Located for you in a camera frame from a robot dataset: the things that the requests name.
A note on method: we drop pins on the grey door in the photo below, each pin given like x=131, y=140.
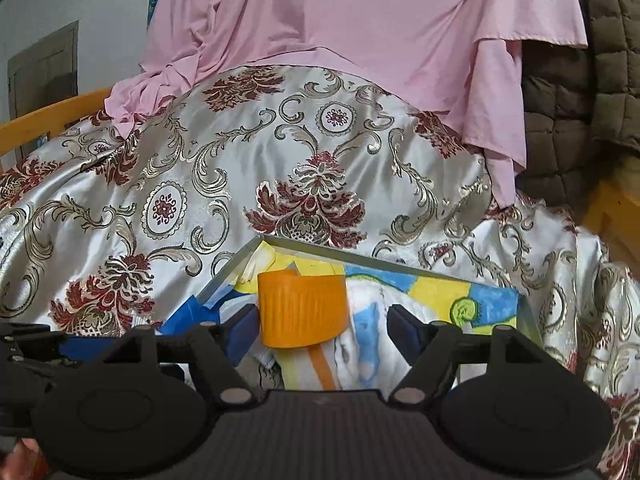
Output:
x=45, y=70

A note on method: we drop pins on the brown quilted blanket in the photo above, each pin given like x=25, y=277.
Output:
x=575, y=110

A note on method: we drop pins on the orange blue striped sock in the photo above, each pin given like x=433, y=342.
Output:
x=300, y=310

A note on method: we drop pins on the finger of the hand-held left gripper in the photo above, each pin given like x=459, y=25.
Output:
x=85, y=349

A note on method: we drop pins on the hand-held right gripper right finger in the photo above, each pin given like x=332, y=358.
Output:
x=402, y=335

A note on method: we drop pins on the shallow tray with cartoon print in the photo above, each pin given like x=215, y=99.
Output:
x=425, y=290

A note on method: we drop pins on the wooden bed frame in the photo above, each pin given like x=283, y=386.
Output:
x=615, y=210

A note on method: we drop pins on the pink bed sheet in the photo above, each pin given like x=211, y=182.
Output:
x=350, y=20

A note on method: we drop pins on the wooden bed rail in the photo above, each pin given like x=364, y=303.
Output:
x=50, y=115

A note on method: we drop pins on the floral satin bedspread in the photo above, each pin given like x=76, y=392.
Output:
x=250, y=160

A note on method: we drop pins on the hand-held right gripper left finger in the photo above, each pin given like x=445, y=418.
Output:
x=242, y=335

